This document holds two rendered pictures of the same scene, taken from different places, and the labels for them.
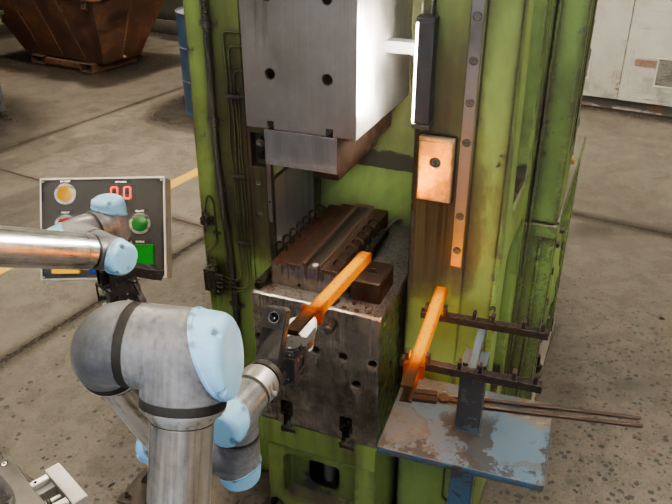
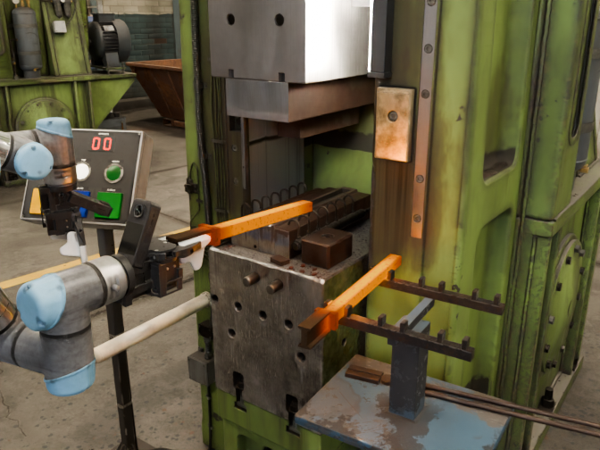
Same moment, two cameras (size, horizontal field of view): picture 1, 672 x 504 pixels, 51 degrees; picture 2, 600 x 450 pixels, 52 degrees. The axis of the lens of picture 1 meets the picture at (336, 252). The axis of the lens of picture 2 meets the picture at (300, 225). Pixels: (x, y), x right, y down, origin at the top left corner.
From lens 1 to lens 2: 59 cm
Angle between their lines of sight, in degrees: 15
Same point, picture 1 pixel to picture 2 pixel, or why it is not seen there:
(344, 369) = (289, 338)
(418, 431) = (346, 407)
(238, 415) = (49, 292)
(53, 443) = (55, 406)
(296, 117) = (253, 62)
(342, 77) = (292, 15)
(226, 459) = (44, 351)
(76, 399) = not seen: hidden behind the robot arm
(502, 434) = (443, 424)
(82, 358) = not seen: outside the picture
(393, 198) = not seen: hidden behind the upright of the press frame
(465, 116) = (424, 63)
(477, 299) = (439, 277)
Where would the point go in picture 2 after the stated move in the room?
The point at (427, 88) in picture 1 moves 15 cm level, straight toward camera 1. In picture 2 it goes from (382, 31) to (365, 34)
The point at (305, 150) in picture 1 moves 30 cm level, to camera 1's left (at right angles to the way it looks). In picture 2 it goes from (260, 97) to (147, 94)
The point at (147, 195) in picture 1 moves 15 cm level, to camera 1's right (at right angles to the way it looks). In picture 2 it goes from (124, 147) to (173, 150)
